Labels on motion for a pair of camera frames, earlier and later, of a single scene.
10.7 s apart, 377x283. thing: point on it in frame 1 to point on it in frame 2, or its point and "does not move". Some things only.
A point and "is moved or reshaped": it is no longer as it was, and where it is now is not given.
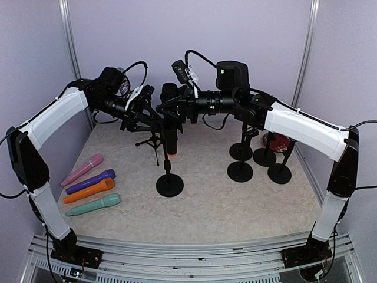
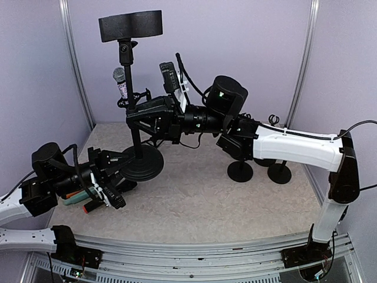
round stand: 240,171 does not move
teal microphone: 109,200 to 82,196
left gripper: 135,113 to 104,168
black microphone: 169,96 is moved or reshaped
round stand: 280,173 does not move
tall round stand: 169,185 to 144,164
